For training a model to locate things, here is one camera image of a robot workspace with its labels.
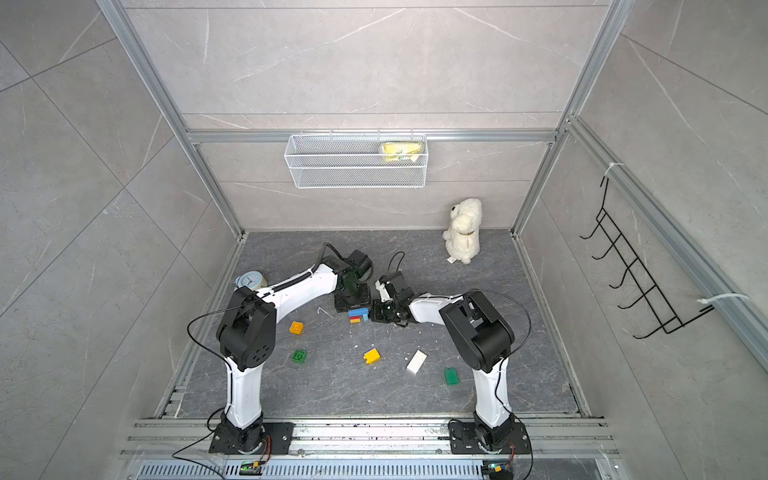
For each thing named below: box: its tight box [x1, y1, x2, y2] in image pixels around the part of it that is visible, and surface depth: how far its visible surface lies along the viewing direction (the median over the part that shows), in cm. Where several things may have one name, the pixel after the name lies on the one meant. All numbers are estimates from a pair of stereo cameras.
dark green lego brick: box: [292, 349, 307, 364], surface depth 87 cm
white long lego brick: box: [406, 349, 428, 375], surface depth 87 cm
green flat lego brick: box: [444, 367, 459, 386], surface depth 85 cm
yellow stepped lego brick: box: [363, 348, 381, 365], surface depth 88 cm
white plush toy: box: [443, 197, 483, 265], surface depth 106 cm
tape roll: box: [235, 270, 268, 291], surface depth 103 cm
